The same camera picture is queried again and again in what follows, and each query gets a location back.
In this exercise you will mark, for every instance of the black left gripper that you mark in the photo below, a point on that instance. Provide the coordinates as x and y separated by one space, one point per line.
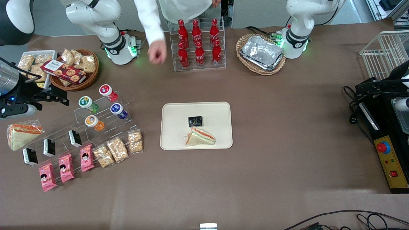
374 85

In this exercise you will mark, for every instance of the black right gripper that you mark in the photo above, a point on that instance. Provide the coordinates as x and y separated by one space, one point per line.
26 91

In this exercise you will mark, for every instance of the green gum bottle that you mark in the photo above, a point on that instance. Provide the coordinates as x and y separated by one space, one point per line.
86 103

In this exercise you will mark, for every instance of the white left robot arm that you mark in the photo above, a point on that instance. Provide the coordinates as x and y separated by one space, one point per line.
300 35

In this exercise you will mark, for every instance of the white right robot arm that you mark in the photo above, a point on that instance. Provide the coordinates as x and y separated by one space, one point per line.
96 16

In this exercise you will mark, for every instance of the white sleeved right forearm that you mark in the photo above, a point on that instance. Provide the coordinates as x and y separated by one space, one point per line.
148 19

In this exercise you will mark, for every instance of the white rectangular snack tray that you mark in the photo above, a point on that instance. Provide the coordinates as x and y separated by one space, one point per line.
53 53

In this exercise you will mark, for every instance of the orange gum bottle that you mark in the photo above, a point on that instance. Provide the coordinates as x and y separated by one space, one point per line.
93 122

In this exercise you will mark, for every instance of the red gum bottle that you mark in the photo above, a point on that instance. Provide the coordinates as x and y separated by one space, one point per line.
107 91

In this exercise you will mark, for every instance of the blue gum bottle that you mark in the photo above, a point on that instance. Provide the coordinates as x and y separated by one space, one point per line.
118 110

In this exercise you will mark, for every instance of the silver foil tray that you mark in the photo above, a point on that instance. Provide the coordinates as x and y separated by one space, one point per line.
262 52

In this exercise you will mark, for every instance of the black gum pack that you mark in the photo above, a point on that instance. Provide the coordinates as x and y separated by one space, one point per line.
195 121

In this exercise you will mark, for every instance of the beige plastic tray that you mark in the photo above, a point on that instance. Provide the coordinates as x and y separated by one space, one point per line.
217 111

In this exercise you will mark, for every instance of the person's right hand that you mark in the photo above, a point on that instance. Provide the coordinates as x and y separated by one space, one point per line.
157 52

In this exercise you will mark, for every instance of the person's left hand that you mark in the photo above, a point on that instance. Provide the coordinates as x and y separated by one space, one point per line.
216 2

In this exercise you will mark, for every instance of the yellow snack pack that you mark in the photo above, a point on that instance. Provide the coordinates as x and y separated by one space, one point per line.
40 85

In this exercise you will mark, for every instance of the red cookie box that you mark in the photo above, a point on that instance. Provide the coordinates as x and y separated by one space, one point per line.
64 72

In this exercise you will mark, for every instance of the clear rice crisp pack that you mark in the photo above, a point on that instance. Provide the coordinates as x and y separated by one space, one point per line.
35 72
117 150
26 61
77 56
67 57
88 64
135 141
104 156
43 59

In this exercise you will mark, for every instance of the brown wicker snack basket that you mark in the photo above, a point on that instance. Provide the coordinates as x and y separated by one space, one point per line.
91 78

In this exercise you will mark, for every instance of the black sealing machine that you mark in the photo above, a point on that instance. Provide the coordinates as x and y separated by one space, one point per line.
383 127

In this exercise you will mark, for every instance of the clear acrylic stepped stand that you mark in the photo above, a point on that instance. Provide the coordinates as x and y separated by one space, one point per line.
107 123
60 140

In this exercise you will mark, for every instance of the black white small box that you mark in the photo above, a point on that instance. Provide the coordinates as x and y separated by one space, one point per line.
30 156
75 138
49 147

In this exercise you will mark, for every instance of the large wrapped triangle sandwich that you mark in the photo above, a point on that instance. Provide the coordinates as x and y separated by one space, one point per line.
20 137

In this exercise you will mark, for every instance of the pink snack pack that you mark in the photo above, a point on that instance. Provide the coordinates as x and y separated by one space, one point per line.
87 158
66 168
48 177

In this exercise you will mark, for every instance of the metal shelf rack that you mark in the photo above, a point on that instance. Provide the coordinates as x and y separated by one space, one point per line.
399 17

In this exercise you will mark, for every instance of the yellow control panel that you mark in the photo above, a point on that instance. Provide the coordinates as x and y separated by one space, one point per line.
394 161

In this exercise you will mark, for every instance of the black box device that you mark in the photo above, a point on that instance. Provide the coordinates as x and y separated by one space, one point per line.
388 3

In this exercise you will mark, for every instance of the grey connector block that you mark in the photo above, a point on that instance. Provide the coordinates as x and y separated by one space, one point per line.
136 41

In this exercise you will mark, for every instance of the light wicker foil basket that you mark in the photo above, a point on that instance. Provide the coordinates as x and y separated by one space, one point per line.
244 65

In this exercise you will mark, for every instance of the red cola bottle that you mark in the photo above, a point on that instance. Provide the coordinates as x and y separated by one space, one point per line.
217 53
214 31
182 32
200 55
196 32
183 57

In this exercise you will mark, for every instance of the small wrapped triangle sandwich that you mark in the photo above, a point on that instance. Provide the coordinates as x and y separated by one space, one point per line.
199 138

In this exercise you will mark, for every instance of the clear acrylic bottle rack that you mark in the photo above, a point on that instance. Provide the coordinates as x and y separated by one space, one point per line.
207 65

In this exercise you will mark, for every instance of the person torso white top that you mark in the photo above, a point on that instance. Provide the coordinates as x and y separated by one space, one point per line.
185 8

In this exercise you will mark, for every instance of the small white device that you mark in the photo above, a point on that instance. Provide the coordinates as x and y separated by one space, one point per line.
208 226

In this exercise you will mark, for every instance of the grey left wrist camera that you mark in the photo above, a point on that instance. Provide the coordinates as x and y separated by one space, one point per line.
403 103

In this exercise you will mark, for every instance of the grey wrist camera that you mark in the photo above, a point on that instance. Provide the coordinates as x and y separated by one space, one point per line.
403 103
19 111

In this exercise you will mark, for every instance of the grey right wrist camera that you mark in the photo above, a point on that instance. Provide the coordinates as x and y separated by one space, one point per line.
19 111

